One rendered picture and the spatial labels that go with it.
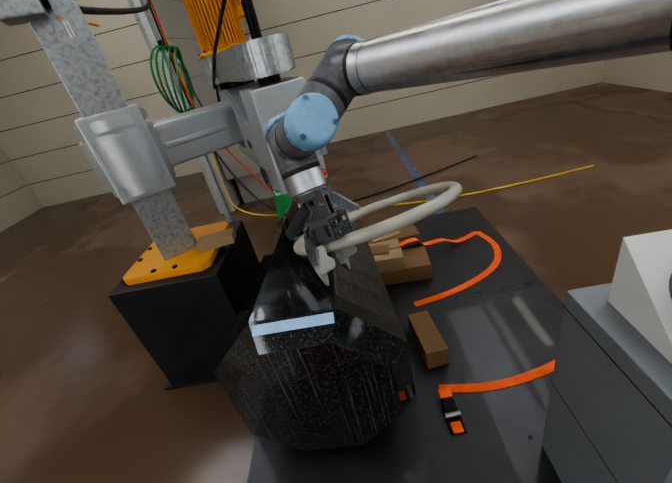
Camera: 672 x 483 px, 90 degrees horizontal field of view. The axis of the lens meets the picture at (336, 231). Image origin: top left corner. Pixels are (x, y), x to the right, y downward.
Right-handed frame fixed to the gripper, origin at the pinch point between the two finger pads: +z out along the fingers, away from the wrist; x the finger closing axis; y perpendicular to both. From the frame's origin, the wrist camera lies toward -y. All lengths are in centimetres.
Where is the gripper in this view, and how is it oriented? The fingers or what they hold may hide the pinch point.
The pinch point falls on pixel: (335, 273)
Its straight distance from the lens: 79.9
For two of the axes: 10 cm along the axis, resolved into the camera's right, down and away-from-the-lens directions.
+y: 7.2, -1.9, -6.7
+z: 3.7, 9.2, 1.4
